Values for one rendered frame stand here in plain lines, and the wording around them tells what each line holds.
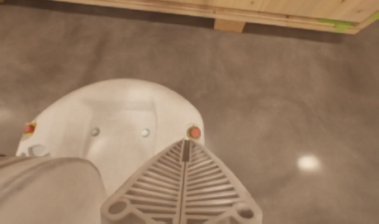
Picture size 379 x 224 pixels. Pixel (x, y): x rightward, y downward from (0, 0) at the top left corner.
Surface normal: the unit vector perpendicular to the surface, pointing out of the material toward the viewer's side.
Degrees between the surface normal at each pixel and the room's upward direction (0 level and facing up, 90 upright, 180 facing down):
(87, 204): 90
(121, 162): 0
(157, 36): 0
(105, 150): 0
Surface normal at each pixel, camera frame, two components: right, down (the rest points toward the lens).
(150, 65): -0.01, -0.26
